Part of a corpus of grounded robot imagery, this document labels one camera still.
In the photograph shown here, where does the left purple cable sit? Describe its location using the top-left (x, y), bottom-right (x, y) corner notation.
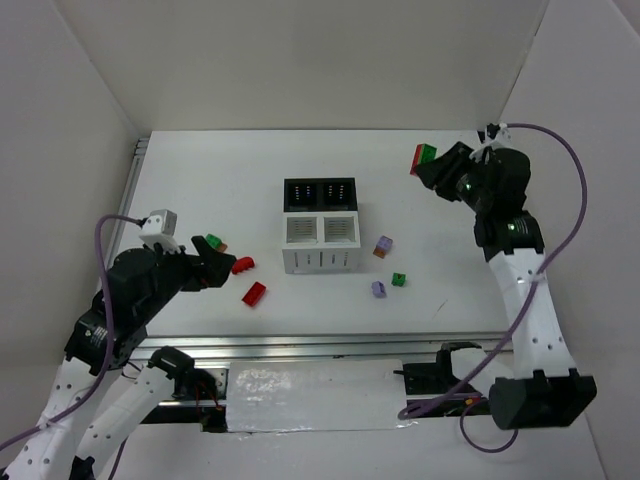
top-left (0, 214), bottom-right (151, 454)

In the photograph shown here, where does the green lego on orange plate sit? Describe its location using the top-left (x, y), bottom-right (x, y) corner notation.
top-left (205, 234), bottom-right (223, 249)

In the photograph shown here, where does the aluminium rail frame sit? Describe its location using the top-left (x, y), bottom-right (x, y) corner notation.
top-left (129, 130), bottom-right (507, 359)

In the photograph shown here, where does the red rectangular lego brick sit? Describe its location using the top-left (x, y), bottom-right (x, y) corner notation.
top-left (242, 282), bottom-right (267, 308)

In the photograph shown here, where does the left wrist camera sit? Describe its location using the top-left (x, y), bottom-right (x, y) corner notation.
top-left (139, 209), bottom-right (180, 254)

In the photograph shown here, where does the small green lego brick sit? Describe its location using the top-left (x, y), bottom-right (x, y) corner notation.
top-left (391, 272), bottom-right (406, 287)

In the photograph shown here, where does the white foam cover panel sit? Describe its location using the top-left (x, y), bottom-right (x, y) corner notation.
top-left (226, 359), bottom-right (410, 433)

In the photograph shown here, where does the black container pair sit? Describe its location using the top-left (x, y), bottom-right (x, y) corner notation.
top-left (283, 177), bottom-right (358, 213)

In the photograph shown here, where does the orange lego plate right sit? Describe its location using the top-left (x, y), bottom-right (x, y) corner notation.
top-left (373, 248), bottom-right (387, 259)

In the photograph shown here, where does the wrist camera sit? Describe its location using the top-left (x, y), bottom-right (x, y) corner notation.
top-left (478, 123), bottom-right (512, 150)
top-left (139, 209), bottom-right (180, 254)

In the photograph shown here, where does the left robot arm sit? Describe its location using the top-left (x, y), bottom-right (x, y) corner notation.
top-left (1, 236), bottom-right (236, 479)

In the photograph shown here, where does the purple hollow lego brick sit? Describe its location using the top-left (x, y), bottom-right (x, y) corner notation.
top-left (371, 281), bottom-right (387, 298)

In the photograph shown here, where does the white container pair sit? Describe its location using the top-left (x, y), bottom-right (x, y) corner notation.
top-left (281, 211), bottom-right (362, 274)

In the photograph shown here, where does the red ridged lego brick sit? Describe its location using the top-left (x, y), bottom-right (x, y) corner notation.
top-left (231, 256), bottom-right (256, 275)

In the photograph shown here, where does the purple cable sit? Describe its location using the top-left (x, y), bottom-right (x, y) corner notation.
top-left (0, 214), bottom-right (151, 454)
top-left (398, 122), bottom-right (587, 454)

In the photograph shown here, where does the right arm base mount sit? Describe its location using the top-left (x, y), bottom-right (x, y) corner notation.
top-left (393, 362), bottom-right (483, 418)

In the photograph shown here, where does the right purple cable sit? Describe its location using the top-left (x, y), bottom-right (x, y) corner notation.
top-left (398, 122), bottom-right (587, 454)

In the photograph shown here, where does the red lego plate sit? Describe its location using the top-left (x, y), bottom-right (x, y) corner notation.
top-left (410, 144), bottom-right (424, 176)

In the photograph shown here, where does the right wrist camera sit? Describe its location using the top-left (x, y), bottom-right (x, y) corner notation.
top-left (478, 123), bottom-right (512, 150)

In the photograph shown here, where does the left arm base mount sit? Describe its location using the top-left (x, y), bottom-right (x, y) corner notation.
top-left (172, 368), bottom-right (224, 417)

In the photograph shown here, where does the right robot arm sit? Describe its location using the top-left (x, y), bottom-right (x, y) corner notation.
top-left (413, 142), bottom-right (597, 430)

